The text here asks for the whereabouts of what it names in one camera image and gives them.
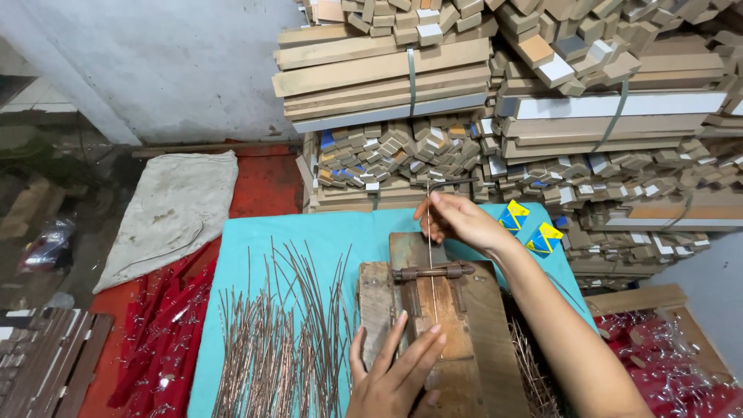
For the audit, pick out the pile of red plastic packets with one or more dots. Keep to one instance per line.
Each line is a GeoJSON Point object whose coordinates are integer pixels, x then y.
{"type": "Point", "coordinates": [162, 336]}

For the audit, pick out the crumpled clear plastic bag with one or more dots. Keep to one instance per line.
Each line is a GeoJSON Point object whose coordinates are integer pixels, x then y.
{"type": "Point", "coordinates": [47, 247]}

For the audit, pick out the stack of wooden frame mouldings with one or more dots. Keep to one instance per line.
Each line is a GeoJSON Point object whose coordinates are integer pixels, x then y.
{"type": "Point", "coordinates": [522, 104]}

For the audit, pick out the wooden crate of red packets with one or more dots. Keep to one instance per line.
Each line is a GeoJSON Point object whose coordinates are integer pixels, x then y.
{"type": "Point", "coordinates": [673, 360]}

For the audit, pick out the small blue yellow box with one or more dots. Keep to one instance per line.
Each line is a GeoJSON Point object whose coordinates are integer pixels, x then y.
{"type": "Point", "coordinates": [514, 217]}
{"type": "Point", "coordinates": [544, 239]}

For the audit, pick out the long thin wooden stick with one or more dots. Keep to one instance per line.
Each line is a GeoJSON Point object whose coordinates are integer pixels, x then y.
{"type": "Point", "coordinates": [215, 150]}

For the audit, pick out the person's left hand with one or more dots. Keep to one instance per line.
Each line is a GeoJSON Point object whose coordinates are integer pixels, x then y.
{"type": "Point", "coordinates": [386, 389]}

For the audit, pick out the stack of dark wooden strips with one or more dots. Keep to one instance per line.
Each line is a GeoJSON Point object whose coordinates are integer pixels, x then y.
{"type": "Point", "coordinates": [46, 366]}

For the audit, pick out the white fabric sack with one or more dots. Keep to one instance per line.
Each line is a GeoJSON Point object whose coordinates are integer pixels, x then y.
{"type": "Point", "coordinates": [174, 215]}

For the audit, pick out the teal cloth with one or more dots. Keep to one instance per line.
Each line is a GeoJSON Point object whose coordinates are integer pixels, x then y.
{"type": "Point", "coordinates": [325, 232]}

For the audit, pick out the person's right hand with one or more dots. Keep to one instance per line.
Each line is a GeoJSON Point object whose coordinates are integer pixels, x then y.
{"type": "Point", "coordinates": [467, 223]}

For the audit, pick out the dark metal rod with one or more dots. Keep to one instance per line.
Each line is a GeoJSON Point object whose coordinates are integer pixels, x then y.
{"type": "Point", "coordinates": [458, 182]}

